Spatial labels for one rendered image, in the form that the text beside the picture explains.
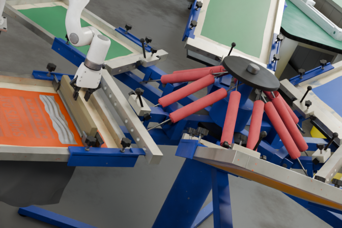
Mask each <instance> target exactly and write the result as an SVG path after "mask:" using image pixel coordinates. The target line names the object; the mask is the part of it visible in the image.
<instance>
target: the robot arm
mask: <svg viewBox="0 0 342 228"><path fill-rule="evenodd" d="M89 1H90V0H69V7H68V9H67V13H66V19H65V25H66V31H67V35H68V38H69V41H70V43H71V44H72V45H74V46H76V47H81V46H85V45H90V48H89V50H88V53H87V56H86V59H85V61H84V62H82V63H81V65H80V66H79V68H78V70H77V72H76V74H75V76H74V79H73V80H72V81H71V82H69V84H70V85H71V87H73V88H74V93H73V98H74V100H75V101H76V100H77V97H78V95H79V90H80V89H81V87H82V88H88V90H87V91H86V93H85V96H84V99H85V101H86V102H88V100H89V98H90V95H91V94H92V93H93V92H94V91H96V90H97V89H100V88H101V86H100V83H99V82H100V79H101V74H102V66H103V65H105V64H106V63H105V62H104V60H105V57H106V55H107V52H108V49H109V47H110V39H109V38H108V37H106V36H104V35H102V34H101V33H100V32H99V31H98V30H97V29H96V28H95V27H93V26H86V27H81V25H80V15H81V12H82V10H83V9H84V7H85V6H86V5H87V4H88V3H89ZM5 2H6V0H0V25H2V24H3V23H4V20H3V18H2V13H3V9H4V6H5ZM75 83H76V85H74V84H75Z"/></svg>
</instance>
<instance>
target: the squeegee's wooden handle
mask: <svg viewBox="0 0 342 228"><path fill-rule="evenodd" d="M69 82H71V80H70V78H69V76H68V75H63V76H62V78H61V81H60V87H59V90H61V92H62V94H63V96H64V98H65V100H66V102H67V104H68V105H69V107H70V109H71V111H72V113H73V115H74V117H75V119H76V121H77V123H78V125H79V126H80V128H81V130H82V132H83V131H85V132H86V134H87V135H88V136H93V137H95V135H96V132H97V130H98V128H97V126H96V124H95V122H94V121H93V119H92V117H91V115H90V114H89V112H88V110H87V108H86V106H85V105H84V103H83V101H82V99H81V97H80V96H79V95H78V97H77V100H76V101H75V100H74V98H73V93H74V88H73V87H71V85H70V84H69ZM83 134H84V133H83Z"/></svg>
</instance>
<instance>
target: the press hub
mask: <svg viewBox="0 0 342 228"><path fill-rule="evenodd" d="M222 64H223V66H224V68H225V70H226V71H227V72H228V73H229V74H230V75H232V76H233V77H234V78H236V79H237V81H238V80H239V84H241V83H244V84H242V85H240V86H238V89H237V91H238V92H239V93H240V94H241V97H240V103H239V108H238V113H237V118H236V123H235V128H234V134H233V135H234V143H235V144H237V145H239V143H240V139H239V138H238V136H239V134H241V133H240V131H242V130H243V129H245V130H247V131H248V132H249V127H250V126H247V125H246V124H247V122H248V120H249V119H250V117H251V115H252V110H253V102H252V101H251V100H250V99H249V98H248V97H249V95H250V93H251V91H252V90H253V88H256V89H259V90H262V91H267V92H273V91H277V90H278V88H279V87H280V83H279V80H278V79H277V77H276V76H275V75H274V74H273V73H271V72H270V71H269V70H268V69H266V68H265V67H263V66H261V65H259V64H258V63H256V62H253V61H251V60H249V59H246V58H243V57H240V56H235V55H228V56H225V57H224V58H223V60H222ZM236 85H237V82H236V84H235V86H236ZM235 90H236V88H234V89H233V90H230V91H228V92H227V97H226V98H223V99H221V100H219V101H217V102H215V103H213V104H211V105H210V107H211V109H210V111H209V112H208V111H207V110H205V109H204V108H203V109H201V110H199V111H197V112H195V113H193V114H195V115H207V116H210V117H211V119H212V120H213V121H214V122H215V123H209V122H199V123H198V126H199V127H201V128H204V129H206V130H208V131H209V132H208V135H207V136H205V137H207V140H205V141H208V142H210V143H214V142H217V141H218V140H220V141H221V136H222V127H224V122H225V117H226V112H227V107H228V104H229V99H230V94H231V92H232V91H235ZM211 189H212V177H211V167H209V166H207V164H206V163H203V162H200V161H197V160H195V159H188V158H186V159H185V161H184V163H183V165H182V167H181V169H180V171H179V173H178V175H177V177H176V179H175V181H174V183H173V185H172V187H171V189H170V191H169V193H168V196H167V198H166V200H165V202H164V204H163V206H162V208H161V210H160V212H159V214H158V216H157V218H156V220H155V222H154V224H153V226H152V228H182V227H183V228H191V226H192V224H193V222H194V221H195V219H196V217H197V215H198V213H199V211H200V209H201V207H202V206H203V204H204V202H205V200H206V198H207V196H208V195H209V193H210V191H211Z"/></svg>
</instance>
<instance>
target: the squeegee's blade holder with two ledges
mask: <svg viewBox="0 0 342 228"><path fill-rule="evenodd" d="M57 92H58V94H59V96H60V98H61V100H62V102H63V104H64V106H65V108H66V110H67V112H68V114H69V116H70V118H71V120H72V122H73V124H74V126H75V127H76V129H77V131H78V133H79V135H80V137H81V138H82V137H83V132H82V130H81V128H80V126H79V125H78V123H77V121H76V119H75V117H74V115H73V113H72V111H71V109H70V107H69V105H68V104H67V102H66V100H65V98H64V96H63V94H62V92H61V90H58V91H57Z"/></svg>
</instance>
